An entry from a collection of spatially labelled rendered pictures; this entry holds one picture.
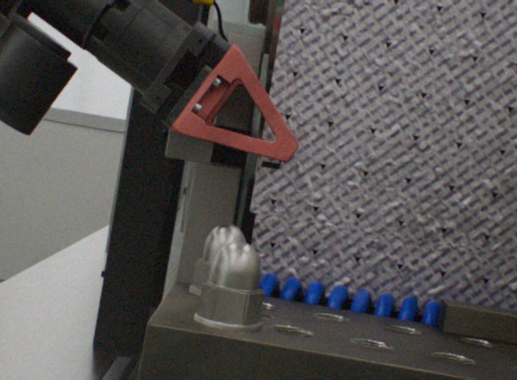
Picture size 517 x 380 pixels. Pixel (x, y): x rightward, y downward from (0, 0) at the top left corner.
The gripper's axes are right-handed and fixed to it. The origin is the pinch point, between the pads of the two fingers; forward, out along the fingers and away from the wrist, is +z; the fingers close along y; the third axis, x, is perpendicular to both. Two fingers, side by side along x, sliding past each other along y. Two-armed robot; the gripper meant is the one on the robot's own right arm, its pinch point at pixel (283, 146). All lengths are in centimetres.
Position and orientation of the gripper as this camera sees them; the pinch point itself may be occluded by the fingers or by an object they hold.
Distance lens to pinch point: 74.7
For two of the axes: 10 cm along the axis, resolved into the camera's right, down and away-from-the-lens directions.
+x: 5.9, -8.0, -0.5
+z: 8.0, 5.9, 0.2
